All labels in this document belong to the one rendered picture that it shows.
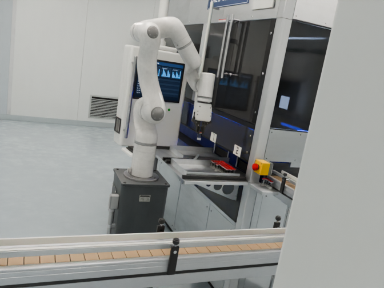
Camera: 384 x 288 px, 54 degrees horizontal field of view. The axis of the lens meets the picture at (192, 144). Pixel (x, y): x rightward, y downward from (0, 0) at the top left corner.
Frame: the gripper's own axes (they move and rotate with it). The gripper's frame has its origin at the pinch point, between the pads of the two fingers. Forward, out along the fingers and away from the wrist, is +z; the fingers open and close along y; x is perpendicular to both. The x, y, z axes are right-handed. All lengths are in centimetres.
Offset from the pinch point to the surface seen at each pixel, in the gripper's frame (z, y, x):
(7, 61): -40, 93, -546
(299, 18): -67, -39, 22
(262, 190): 27.9, -30.5, 23.8
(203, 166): 23.9, -15.5, -18.2
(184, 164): 24.0, -3.4, -19.7
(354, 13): -29, 61, 149
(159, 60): -42, -3, -84
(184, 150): 20, -19, -54
